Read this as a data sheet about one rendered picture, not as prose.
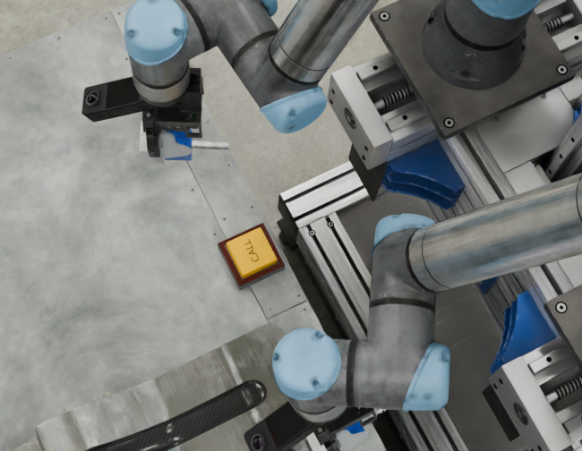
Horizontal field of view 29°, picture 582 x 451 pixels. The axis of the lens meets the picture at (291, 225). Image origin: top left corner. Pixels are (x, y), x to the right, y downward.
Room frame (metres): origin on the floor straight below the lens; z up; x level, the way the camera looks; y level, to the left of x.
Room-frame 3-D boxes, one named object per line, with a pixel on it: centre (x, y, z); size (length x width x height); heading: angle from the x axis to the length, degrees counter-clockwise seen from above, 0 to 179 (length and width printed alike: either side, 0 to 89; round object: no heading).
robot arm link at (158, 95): (0.65, 0.20, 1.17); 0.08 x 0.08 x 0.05
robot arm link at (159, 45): (0.65, 0.19, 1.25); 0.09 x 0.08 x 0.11; 130
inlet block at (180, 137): (0.65, 0.17, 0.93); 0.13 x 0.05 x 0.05; 97
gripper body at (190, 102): (0.65, 0.19, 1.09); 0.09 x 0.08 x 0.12; 97
